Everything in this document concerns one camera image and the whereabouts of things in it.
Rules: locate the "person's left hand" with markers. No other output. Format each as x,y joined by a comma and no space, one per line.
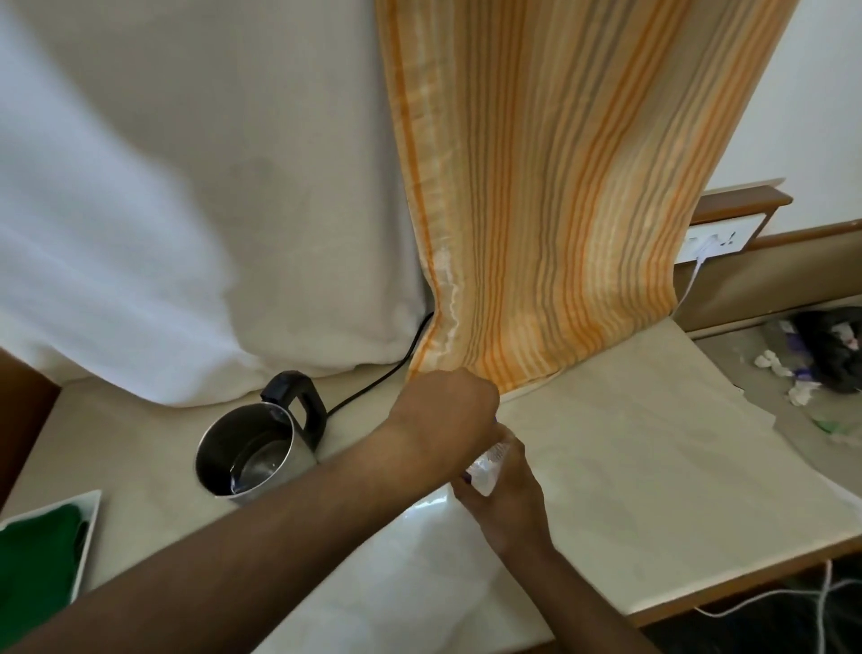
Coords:
441,418

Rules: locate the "person's right hand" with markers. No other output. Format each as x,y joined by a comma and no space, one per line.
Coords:
506,509

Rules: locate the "person's left fingers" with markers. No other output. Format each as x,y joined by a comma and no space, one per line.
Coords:
486,404

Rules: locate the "person's right thumb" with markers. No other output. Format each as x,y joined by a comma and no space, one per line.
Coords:
468,497

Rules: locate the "small clear plastic bottle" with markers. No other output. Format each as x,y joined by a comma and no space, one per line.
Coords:
486,466

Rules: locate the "person's right forearm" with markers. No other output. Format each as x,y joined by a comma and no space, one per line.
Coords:
572,603

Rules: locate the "person's left forearm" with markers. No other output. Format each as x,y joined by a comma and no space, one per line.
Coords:
222,559

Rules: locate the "orange striped curtain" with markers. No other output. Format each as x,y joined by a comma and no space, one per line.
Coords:
559,188

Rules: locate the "crumpled white tissue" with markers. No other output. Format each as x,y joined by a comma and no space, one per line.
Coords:
803,393
771,364

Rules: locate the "black bag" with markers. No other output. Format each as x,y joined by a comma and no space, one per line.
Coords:
828,350

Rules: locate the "white curtain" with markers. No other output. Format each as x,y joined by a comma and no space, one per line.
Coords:
202,188

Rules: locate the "white rectangular tray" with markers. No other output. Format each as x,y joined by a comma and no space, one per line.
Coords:
91,525

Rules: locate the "green cloth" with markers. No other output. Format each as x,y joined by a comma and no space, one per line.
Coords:
33,573

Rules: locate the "white wall socket panel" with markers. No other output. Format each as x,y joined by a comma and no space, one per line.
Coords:
724,237

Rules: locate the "wooden socket frame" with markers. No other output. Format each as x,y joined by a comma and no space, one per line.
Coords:
741,201

